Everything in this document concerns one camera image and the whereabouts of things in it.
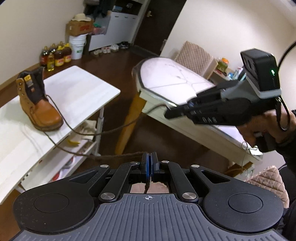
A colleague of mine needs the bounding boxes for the cluster of cooking oil bottles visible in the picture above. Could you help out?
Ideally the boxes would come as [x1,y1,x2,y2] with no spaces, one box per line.
[40,41,72,71]

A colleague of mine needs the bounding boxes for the dark wooden door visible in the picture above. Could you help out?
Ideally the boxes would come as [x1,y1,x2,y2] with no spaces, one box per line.
[132,0,187,57]

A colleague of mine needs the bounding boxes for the straw hat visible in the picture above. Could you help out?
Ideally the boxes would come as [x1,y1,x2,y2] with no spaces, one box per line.
[73,13,93,23]

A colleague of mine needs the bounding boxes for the tan leather boot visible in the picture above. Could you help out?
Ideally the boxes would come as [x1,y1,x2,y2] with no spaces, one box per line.
[16,67,64,131]

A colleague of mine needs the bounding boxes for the glass food jar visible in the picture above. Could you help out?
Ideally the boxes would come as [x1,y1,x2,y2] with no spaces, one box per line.
[217,58,230,73]

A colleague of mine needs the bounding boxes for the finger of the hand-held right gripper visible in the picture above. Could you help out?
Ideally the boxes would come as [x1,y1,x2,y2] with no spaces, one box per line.
[187,80,240,107]
[164,102,199,120]

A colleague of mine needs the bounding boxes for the white plastic bucket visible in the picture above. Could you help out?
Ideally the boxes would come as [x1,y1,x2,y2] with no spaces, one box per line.
[69,34,87,60]

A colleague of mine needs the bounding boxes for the brown shoelace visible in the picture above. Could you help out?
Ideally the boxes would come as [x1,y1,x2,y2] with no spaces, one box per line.
[44,94,171,194]

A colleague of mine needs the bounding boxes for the wooden shelf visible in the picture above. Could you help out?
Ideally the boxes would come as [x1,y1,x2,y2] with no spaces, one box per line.
[208,58,246,82]

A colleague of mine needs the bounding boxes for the glass-topped dining table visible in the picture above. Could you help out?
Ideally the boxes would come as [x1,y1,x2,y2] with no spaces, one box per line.
[131,57,263,163]

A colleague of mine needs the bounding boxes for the clear storage bin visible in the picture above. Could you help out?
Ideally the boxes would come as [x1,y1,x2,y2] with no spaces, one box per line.
[93,18,109,36]

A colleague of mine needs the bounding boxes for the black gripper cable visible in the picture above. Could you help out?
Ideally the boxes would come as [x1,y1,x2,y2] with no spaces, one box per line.
[276,38,296,68]

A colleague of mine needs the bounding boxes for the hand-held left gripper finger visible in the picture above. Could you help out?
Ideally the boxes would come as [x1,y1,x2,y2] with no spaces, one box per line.
[69,152,150,202]
[149,152,229,202]

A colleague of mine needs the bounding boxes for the beige cloth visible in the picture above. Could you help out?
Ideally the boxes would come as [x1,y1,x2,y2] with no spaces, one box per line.
[79,119,99,141]

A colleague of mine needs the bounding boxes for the black wrist strap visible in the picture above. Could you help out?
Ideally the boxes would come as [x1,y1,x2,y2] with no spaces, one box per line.
[275,96,290,131]

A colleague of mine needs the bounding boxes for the person's right hand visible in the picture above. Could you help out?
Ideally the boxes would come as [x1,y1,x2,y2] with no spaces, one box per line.
[236,109,291,146]

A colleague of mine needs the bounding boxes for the person's right forearm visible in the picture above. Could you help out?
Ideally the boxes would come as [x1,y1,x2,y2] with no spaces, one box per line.
[274,109,296,167]

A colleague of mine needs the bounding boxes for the white cabinet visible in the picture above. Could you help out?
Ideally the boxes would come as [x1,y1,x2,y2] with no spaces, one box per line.
[88,9,144,52]

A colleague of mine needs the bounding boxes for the dark hanging clothes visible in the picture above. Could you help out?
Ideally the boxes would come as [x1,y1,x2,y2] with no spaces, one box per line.
[84,0,114,17]

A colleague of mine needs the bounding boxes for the large cardboard box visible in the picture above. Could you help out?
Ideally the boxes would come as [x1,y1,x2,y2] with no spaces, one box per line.
[66,19,94,37]

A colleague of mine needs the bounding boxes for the beige quilted chair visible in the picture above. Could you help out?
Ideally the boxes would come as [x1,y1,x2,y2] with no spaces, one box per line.
[245,165,290,209]
[174,41,218,78]

